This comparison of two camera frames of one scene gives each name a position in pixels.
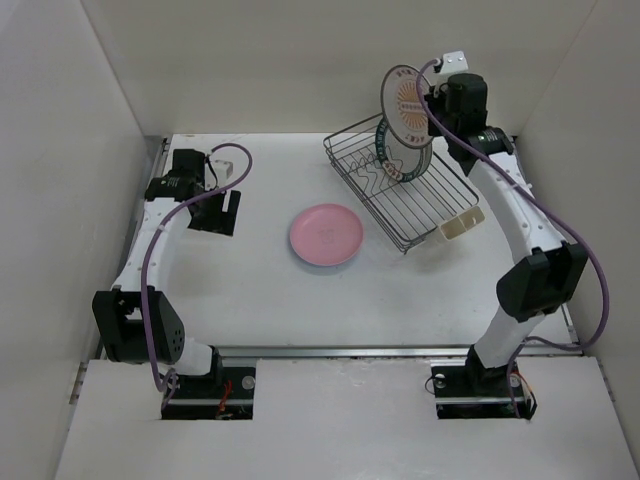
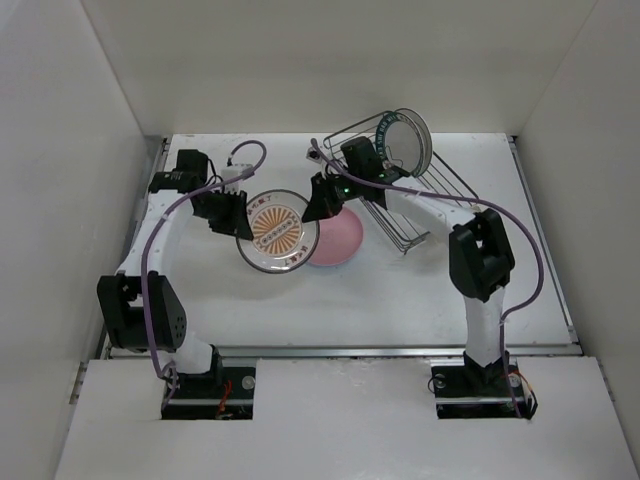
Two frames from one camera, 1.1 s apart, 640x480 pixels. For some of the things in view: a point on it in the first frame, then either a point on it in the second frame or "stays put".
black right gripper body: x=437 y=103 -> x=335 y=190
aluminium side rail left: x=82 y=369 stays put
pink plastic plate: x=326 y=234 stays put
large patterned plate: x=404 y=163 stays put
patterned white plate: x=402 y=108 -> x=282 y=241
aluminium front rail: x=371 y=351 stays put
